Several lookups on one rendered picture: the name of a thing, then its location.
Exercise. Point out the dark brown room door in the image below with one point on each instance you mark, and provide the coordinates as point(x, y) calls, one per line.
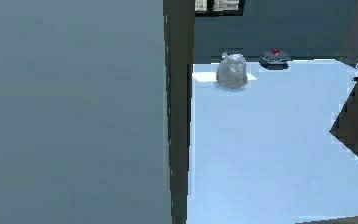
point(179, 110)

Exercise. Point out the dark flat object red knob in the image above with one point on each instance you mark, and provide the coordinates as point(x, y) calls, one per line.
point(275, 60)

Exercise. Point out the black framed window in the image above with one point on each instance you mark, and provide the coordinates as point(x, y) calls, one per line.
point(219, 7)

